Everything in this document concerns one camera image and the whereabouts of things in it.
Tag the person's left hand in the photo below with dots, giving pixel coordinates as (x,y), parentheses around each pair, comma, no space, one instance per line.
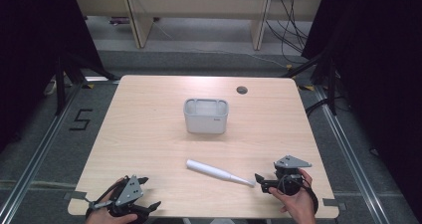
(109,217)

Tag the black curtain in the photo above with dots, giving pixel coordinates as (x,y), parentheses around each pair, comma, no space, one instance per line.
(36,61)
(378,84)

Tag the metal floor rail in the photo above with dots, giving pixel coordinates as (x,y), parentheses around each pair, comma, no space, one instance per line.
(351,157)
(36,151)

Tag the black metal stand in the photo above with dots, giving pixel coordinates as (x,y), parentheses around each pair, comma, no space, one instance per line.
(326,74)
(60,84)

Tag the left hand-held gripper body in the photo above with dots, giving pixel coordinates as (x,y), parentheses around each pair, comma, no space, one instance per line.
(130,192)

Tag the white plastic tube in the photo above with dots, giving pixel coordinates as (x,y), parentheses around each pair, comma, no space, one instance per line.
(217,172)

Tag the light wooden bench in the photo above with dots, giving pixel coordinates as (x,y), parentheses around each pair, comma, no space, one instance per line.
(199,5)

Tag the white plastic container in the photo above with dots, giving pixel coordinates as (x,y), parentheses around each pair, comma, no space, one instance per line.
(206,116)

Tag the person's right hand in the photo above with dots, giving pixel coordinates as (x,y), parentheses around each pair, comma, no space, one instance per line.
(298,205)

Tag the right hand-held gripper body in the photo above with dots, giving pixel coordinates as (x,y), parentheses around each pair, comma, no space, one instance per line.
(289,174)

